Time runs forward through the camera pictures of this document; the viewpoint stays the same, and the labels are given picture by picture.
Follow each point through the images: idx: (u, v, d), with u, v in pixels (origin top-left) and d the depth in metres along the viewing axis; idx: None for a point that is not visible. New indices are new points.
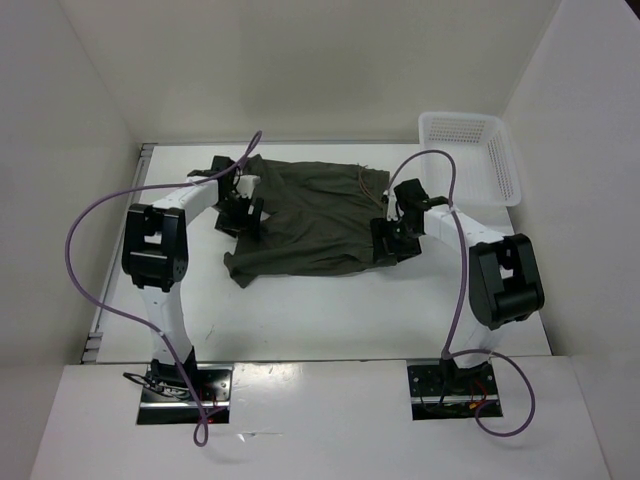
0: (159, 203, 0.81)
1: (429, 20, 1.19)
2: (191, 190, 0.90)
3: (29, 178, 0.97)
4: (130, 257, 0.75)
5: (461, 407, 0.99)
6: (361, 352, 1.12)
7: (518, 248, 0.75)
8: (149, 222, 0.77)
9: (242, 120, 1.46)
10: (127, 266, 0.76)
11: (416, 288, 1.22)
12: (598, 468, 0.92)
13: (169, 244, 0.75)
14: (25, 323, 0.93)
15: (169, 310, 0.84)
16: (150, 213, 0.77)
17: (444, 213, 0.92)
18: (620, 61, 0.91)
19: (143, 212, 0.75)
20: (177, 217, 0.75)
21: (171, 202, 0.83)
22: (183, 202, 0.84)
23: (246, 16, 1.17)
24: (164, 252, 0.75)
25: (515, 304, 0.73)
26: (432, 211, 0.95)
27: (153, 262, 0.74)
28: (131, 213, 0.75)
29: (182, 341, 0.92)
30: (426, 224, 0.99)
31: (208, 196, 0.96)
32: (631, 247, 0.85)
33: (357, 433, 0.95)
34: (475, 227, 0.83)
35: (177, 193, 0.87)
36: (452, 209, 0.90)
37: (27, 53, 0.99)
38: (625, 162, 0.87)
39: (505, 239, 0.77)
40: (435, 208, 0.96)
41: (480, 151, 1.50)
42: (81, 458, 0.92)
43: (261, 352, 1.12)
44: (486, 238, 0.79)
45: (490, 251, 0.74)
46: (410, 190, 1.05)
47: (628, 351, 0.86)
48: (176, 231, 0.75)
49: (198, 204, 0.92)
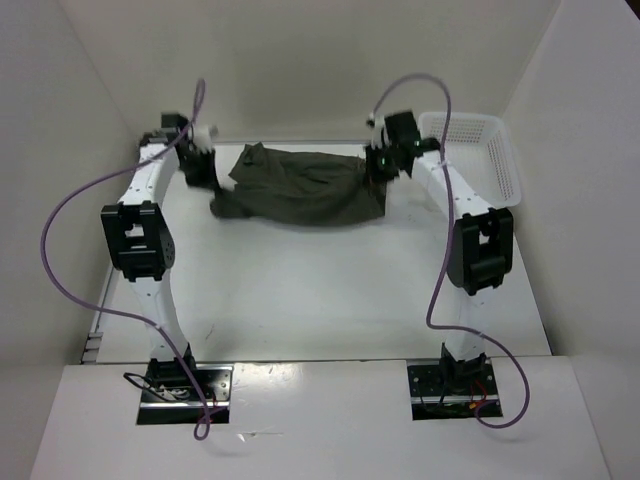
0: (129, 197, 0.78)
1: (428, 19, 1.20)
2: (153, 170, 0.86)
3: (27, 178, 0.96)
4: (118, 255, 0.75)
5: (461, 407, 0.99)
6: (360, 352, 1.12)
7: (499, 220, 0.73)
8: (125, 218, 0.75)
9: (242, 121, 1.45)
10: (117, 263, 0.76)
11: (416, 288, 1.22)
12: (598, 470, 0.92)
13: (151, 235, 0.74)
14: (24, 324, 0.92)
15: (163, 299, 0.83)
16: (124, 210, 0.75)
17: (435, 166, 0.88)
18: (618, 59, 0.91)
19: (117, 212, 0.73)
20: (153, 211, 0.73)
21: (140, 192, 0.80)
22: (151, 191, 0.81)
23: (245, 16, 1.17)
24: (148, 244, 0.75)
25: (488, 268, 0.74)
26: (423, 158, 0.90)
27: (143, 256, 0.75)
28: (105, 217, 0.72)
29: (178, 333, 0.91)
30: (415, 174, 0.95)
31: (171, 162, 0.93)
32: (629, 246, 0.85)
33: (356, 433, 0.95)
34: (463, 193, 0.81)
35: (142, 177, 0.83)
36: (445, 164, 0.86)
37: (28, 53, 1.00)
38: (625, 163, 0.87)
39: (490, 211, 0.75)
40: (425, 153, 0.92)
41: (479, 151, 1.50)
42: (80, 458, 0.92)
43: (260, 351, 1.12)
44: (475, 207, 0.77)
45: (473, 223, 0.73)
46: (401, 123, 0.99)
47: (628, 350, 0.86)
48: (156, 223, 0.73)
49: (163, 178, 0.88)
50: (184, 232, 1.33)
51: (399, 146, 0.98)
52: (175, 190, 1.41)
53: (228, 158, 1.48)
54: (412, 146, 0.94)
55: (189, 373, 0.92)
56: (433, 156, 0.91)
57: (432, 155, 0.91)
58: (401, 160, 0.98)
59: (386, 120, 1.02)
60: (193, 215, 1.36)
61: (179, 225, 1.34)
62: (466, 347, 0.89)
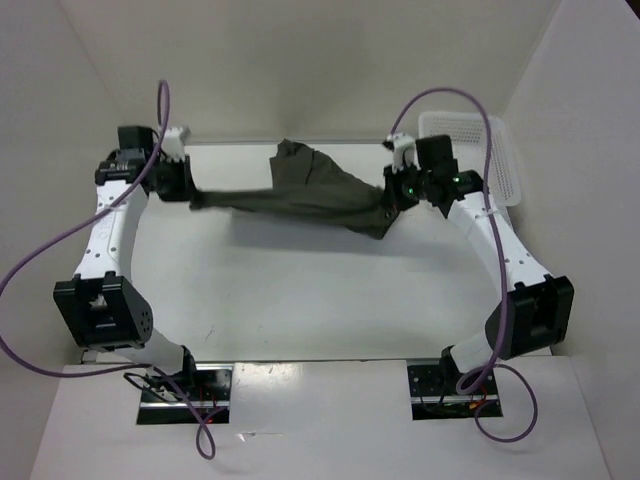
0: (86, 266, 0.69)
1: (428, 18, 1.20)
2: (114, 220, 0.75)
3: (26, 178, 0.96)
4: (84, 338, 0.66)
5: (461, 407, 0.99)
6: (361, 352, 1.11)
7: (557, 292, 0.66)
8: (85, 289, 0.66)
9: (241, 121, 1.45)
10: (82, 342, 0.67)
11: (416, 288, 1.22)
12: (599, 470, 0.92)
13: (120, 314, 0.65)
14: (24, 324, 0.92)
15: (157, 343, 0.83)
16: (83, 284, 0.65)
17: (479, 213, 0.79)
18: (617, 59, 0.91)
19: (75, 288, 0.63)
20: (118, 288, 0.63)
21: (100, 255, 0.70)
22: (114, 254, 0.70)
23: (245, 14, 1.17)
24: (117, 323, 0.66)
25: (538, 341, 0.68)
26: (462, 205, 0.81)
27: (114, 334, 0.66)
28: (59, 294, 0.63)
29: (172, 351, 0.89)
30: (454, 218, 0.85)
31: (137, 207, 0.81)
32: (629, 247, 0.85)
33: (355, 433, 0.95)
34: (514, 254, 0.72)
35: (100, 235, 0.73)
36: (490, 214, 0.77)
37: (28, 53, 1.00)
38: (624, 161, 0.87)
39: (545, 279, 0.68)
40: (467, 196, 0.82)
41: (480, 150, 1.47)
42: (80, 458, 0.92)
43: (260, 351, 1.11)
44: (527, 274, 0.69)
45: (528, 297, 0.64)
46: (435, 151, 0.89)
47: (628, 350, 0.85)
48: (125, 302, 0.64)
49: (131, 224, 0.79)
50: (184, 232, 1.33)
51: (435, 183, 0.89)
52: None
53: (228, 158, 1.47)
54: (451, 185, 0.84)
55: (179, 389, 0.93)
56: (475, 201, 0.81)
57: (474, 200, 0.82)
58: (435, 199, 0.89)
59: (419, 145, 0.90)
60: (193, 216, 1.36)
61: (181, 224, 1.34)
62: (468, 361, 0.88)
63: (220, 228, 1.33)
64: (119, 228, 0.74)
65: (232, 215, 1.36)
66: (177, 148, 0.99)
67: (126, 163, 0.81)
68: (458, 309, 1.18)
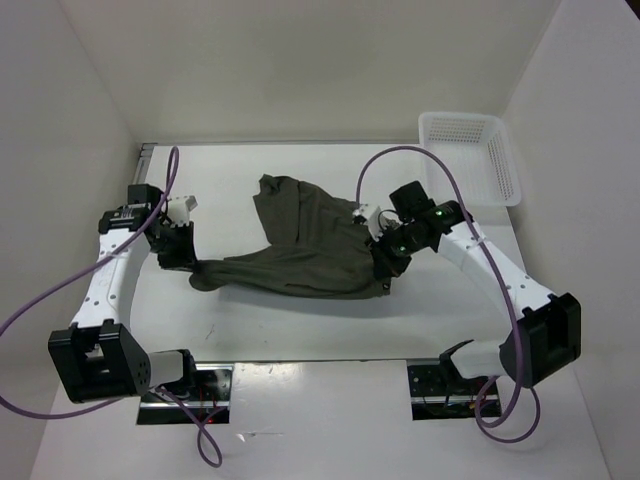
0: (84, 315, 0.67)
1: (428, 18, 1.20)
2: (117, 265, 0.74)
3: (27, 179, 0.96)
4: (79, 394, 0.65)
5: (461, 407, 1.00)
6: (362, 353, 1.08)
7: (565, 311, 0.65)
8: (82, 341, 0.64)
9: (241, 120, 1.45)
10: (78, 398, 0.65)
11: (416, 288, 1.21)
12: (599, 469, 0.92)
13: (117, 366, 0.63)
14: (24, 325, 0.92)
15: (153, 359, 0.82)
16: (79, 334, 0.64)
17: (470, 243, 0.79)
18: (618, 60, 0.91)
19: (70, 339, 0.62)
20: (116, 336, 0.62)
21: (99, 304, 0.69)
22: (113, 304, 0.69)
23: (245, 14, 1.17)
24: (114, 376, 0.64)
25: (557, 362, 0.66)
26: (451, 236, 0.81)
27: (110, 388, 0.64)
28: (54, 347, 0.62)
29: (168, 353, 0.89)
30: (443, 251, 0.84)
31: (138, 255, 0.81)
32: (628, 247, 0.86)
33: (356, 433, 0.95)
34: (514, 279, 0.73)
35: (101, 283, 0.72)
36: (481, 243, 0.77)
37: (27, 52, 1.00)
38: (624, 161, 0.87)
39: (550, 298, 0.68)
40: (454, 227, 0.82)
41: (479, 151, 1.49)
42: (81, 459, 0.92)
43: (260, 352, 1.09)
44: (530, 298, 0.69)
45: (541, 323, 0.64)
46: (412, 198, 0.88)
47: (627, 349, 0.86)
48: (122, 352, 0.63)
49: (132, 272, 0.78)
50: None
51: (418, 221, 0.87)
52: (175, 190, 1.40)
53: (228, 157, 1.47)
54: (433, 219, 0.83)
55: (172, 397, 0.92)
56: (463, 230, 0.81)
57: (462, 229, 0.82)
58: (423, 236, 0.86)
59: (395, 199, 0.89)
60: (193, 216, 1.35)
61: None
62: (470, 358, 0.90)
63: (221, 227, 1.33)
64: (120, 276, 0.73)
65: (232, 215, 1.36)
66: (183, 214, 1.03)
67: (129, 213, 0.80)
68: (462, 308, 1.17)
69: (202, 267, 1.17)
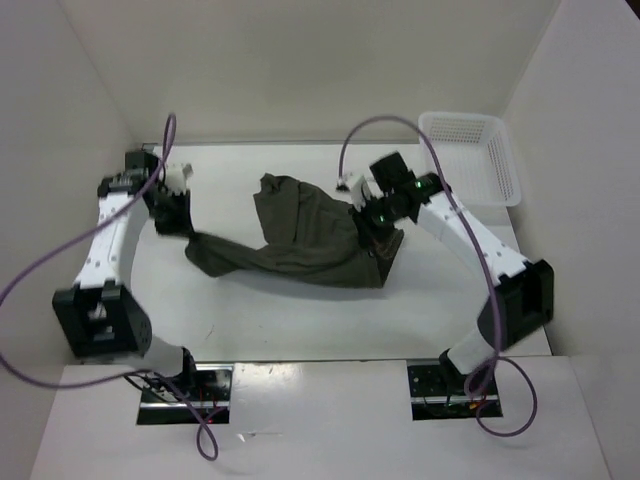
0: (85, 274, 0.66)
1: (428, 18, 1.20)
2: (117, 229, 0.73)
3: (27, 179, 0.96)
4: (84, 349, 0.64)
5: (461, 408, 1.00)
6: (362, 353, 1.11)
7: (540, 277, 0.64)
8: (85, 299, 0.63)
9: (242, 120, 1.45)
10: (82, 354, 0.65)
11: (416, 288, 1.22)
12: (599, 470, 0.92)
13: (119, 324, 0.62)
14: (24, 325, 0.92)
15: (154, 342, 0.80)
16: (83, 293, 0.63)
17: (448, 214, 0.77)
18: (617, 60, 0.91)
19: (73, 297, 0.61)
20: (117, 295, 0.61)
21: (101, 264, 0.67)
22: (115, 264, 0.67)
23: (245, 14, 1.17)
24: (116, 334, 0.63)
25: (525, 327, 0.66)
26: (430, 208, 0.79)
27: (113, 345, 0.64)
28: (57, 303, 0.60)
29: (171, 355, 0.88)
30: (423, 224, 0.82)
31: (137, 217, 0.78)
32: (628, 247, 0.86)
33: (357, 434, 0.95)
34: (491, 247, 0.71)
35: (102, 245, 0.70)
36: (459, 213, 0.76)
37: (27, 52, 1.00)
38: (625, 161, 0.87)
39: (526, 266, 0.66)
40: (432, 199, 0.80)
41: (479, 151, 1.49)
42: (81, 459, 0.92)
43: (260, 352, 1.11)
44: (505, 264, 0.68)
45: (514, 289, 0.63)
46: (392, 170, 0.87)
47: (627, 350, 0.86)
48: (122, 311, 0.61)
49: (132, 237, 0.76)
50: None
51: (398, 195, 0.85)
52: None
53: (228, 158, 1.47)
54: (413, 192, 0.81)
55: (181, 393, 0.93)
56: (442, 202, 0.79)
57: (442, 201, 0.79)
58: (402, 209, 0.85)
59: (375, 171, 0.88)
60: (193, 217, 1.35)
61: None
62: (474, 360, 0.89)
63: (221, 227, 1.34)
64: (121, 238, 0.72)
65: (232, 215, 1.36)
66: (179, 182, 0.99)
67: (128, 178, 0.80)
68: (460, 308, 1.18)
69: (199, 237, 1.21)
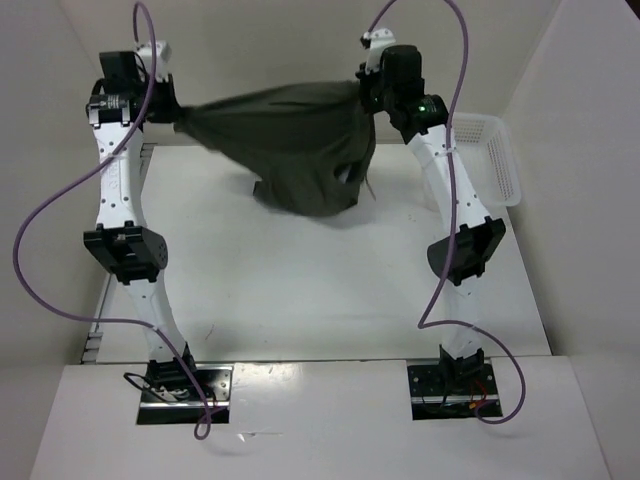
0: (103, 215, 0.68)
1: (428, 18, 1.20)
2: (121, 168, 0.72)
3: (27, 179, 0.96)
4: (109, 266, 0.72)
5: (461, 407, 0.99)
6: (362, 353, 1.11)
7: (492, 232, 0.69)
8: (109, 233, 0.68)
9: None
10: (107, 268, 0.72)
11: (415, 287, 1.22)
12: (599, 470, 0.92)
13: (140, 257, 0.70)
14: (24, 324, 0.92)
15: (159, 301, 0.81)
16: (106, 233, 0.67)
17: (439, 150, 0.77)
18: (616, 60, 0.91)
19: (101, 239, 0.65)
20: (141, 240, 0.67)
21: (115, 208, 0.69)
22: (130, 203, 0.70)
23: (244, 14, 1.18)
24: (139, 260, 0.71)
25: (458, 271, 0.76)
26: (425, 138, 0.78)
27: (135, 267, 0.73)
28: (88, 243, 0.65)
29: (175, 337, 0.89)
30: (412, 148, 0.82)
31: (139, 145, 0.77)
32: (628, 248, 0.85)
33: (356, 434, 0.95)
34: (469, 192, 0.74)
35: (110, 184, 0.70)
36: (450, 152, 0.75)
37: (28, 53, 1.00)
38: (624, 161, 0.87)
39: (488, 221, 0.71)
40: (430, 128, 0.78)
41: (480, 150, 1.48)
42: (80, 459, 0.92)
43: (260, 351, 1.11)
44: (473, 214, 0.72)
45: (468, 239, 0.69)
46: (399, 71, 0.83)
47: (627, 350, 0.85)
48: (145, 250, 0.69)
49: (135, 169, 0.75)
50: (183, 232, 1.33)
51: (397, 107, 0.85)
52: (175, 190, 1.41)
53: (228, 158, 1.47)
54: (415, 113, 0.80)
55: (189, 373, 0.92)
56: (438, 135, 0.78)
57: (438, 132, 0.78)
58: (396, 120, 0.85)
59: (385, 60, 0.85)
60: (193, 217, 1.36)
61: (182, 225, 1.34)
62: (457, 340, 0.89)
63: (221, 227, 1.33)
64: (128, 176, 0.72)
65: (232, 214, 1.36)
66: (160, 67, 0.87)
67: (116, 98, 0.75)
68: None
69: (187, 114, 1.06)
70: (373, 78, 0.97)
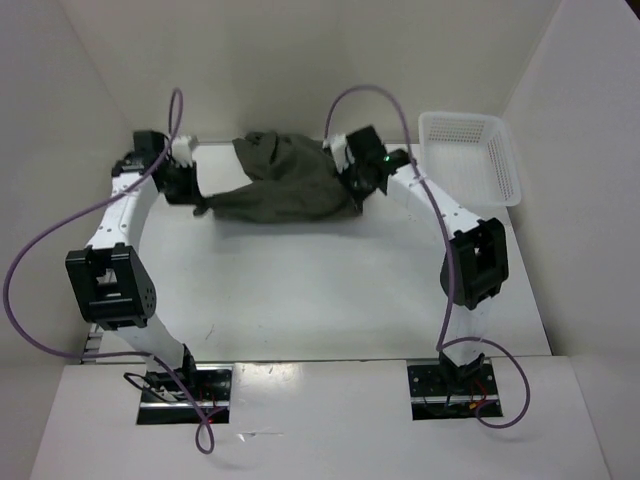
0: (97, 239, 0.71)
1: (428, 19, 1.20)
2: (127, 204, 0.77)
3: (27, 178, 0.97)
4: (89, 308, 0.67)
5: (461, 407, 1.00)
6: (361, 352, 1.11)
7: (491, 234, 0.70)
8: (94, 263, 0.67)
9: (243, 120, 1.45)
10: (89, 316, 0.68)
11: (416, 288, 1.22)
12: (599, 471, 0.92)
13: (126, 283, 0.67)
14: (24, 323, 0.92)
15: (154, 335, 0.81)
16: (92, 255, 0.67)
17: (412, 182, 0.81)
18: (617, 60, 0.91)
19: (83, 257, 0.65)
20: (127, 254, 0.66)
21: (111, 232, 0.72)
22: (124, 230, 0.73)
23: (245, 15, 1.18)
24: (123, 293, 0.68)
25: (486, 279, 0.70)
26: (397, 176, 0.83)
27: (117, 306, 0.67)
28: (70, 263, 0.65)
29: (173, 350, 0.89)
30: (392, 194, 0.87)
31: (149, 194, 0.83)
32: (628, 248, 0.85)
33: (356, 433, 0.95)
34: (450, 207, 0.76)
35: (112, 214, 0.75)
36: (422, 179, 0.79)
37: (28, 54, 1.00)
38: (625, 161, 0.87)
39: (479, 223, 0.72)
40: (400, 170, 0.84)
41: (479, 151, 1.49)
42: (80, 459, 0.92)
43: (260, 351, 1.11)
44: (462, 221, 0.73)
45: (469, 243, 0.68)
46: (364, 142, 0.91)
47: (628, 350, 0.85)
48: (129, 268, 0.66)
49: (141, 210, 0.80)
50: (183, 231, 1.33)
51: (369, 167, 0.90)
52: None
53: (228, 158, 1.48)
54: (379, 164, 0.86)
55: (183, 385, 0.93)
56: (408, 171, 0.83)
57: (407, 170, 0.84)
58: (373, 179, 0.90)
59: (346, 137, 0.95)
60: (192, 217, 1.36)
61: (182, 225, 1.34)
62: (467, 351, 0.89)
63: (221, 227, 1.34)
64: (132, 209, 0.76)
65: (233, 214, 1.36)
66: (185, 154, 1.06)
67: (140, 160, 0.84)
68: None
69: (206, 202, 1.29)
70: (350, 167, 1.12)
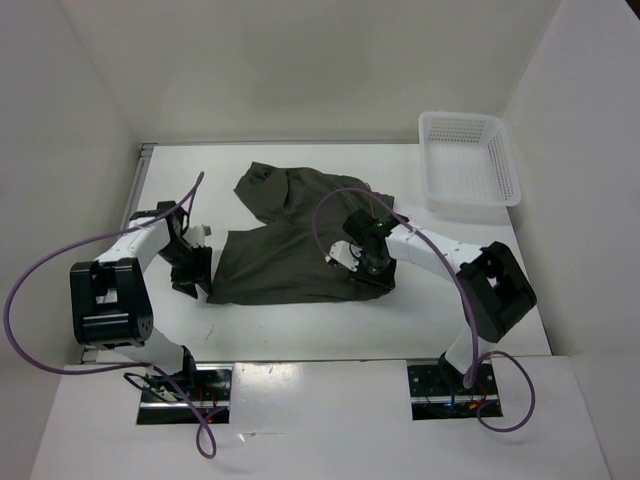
0: (105, 254, 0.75)
1: (427, 19, 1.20)
2: (139, 235, 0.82)
3: (27, 180, 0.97)
4: (84, 324, 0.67)
5: (461, 407, 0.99)
6: (361, 352, 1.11)
7: (500, 258, 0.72)
8: (98, 278, 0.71)
9: (243, 120, 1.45)
10: (82, 335, 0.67)
11: (416, 288, 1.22)
12: (599, 471, 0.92)
13: (127, 297, 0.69)
14: (24, 324, 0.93)
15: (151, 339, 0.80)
16: (98, 269, 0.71)
17: (408, 235, 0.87)
18: (617, 61, 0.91)
19: (89, 270, 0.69)
20: (130, 267, 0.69)
21: (121, 251, 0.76)
22: (132, 250, 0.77)
23: (245, 15, 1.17)
24: (122, 308, 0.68)
25: (516, 310, 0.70)
26: (393, 236, 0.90)
27: (112, 322, 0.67)
28: (75, 274, 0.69)
29: (169, 350, 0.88)
30: (396, 254, 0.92)
31: (159, 238, 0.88)
32: (628, 249, 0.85)
33: (357, 433, 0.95)
34: (449, 245, 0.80)
35: (125, 241, 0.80)
36: (416, 230, 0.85)
37: (28, 55, 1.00)
38: (624, 162, 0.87)
39: (483, 250, 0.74)
40: (394, 230, 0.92)
41: (479, 151, 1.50)
42: (80, 459, 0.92)
43: (261, 351, 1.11)
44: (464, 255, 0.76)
45: (479, 273, 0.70)
46: (358, 220, 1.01)
47: (628, 351, 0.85)
48: (130, 281, 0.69)
49: (151, 247, 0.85)
50: None
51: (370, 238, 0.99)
52: (175, 190, 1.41)
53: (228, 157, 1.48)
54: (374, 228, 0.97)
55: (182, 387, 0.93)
56: (400, 231, 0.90)
57: (400, 229, 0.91)
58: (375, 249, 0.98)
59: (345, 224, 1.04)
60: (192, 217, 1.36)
61: None
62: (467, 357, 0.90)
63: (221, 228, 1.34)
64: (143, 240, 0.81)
65: (233, 215, 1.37)
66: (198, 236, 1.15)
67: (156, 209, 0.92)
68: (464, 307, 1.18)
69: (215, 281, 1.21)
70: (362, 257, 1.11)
